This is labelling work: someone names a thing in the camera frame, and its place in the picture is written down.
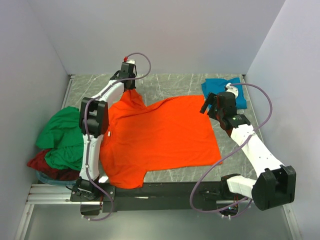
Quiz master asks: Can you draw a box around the dark red t-shirt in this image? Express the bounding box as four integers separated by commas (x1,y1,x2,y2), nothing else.
26,149,77,178

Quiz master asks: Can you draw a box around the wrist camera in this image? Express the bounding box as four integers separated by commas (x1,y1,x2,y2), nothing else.
224,83,239,98
123,56,136,65

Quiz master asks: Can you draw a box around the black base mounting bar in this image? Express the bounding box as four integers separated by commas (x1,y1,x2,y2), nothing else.
70,181,244,216

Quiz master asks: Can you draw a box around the orange t-shirt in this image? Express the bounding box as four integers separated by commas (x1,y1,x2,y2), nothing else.
99,90,221,189

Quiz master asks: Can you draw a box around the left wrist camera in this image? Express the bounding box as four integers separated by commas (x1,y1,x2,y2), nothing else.
123,56,136,65

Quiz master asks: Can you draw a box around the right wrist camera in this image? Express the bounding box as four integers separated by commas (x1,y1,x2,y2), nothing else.
224,83,239,98

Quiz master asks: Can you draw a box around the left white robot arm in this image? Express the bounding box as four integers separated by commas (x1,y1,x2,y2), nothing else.
71,59,137,201

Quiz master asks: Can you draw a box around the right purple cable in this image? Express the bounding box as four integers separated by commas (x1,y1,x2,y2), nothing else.
189,83,273,219

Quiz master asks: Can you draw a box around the folded blue t-shirt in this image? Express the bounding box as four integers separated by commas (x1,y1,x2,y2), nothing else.
201,77,247,110

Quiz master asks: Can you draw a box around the green t-shirt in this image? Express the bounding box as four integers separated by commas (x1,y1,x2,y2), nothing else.
35,106,84,171

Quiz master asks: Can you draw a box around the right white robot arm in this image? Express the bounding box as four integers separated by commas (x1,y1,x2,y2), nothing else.
200,91,297,211

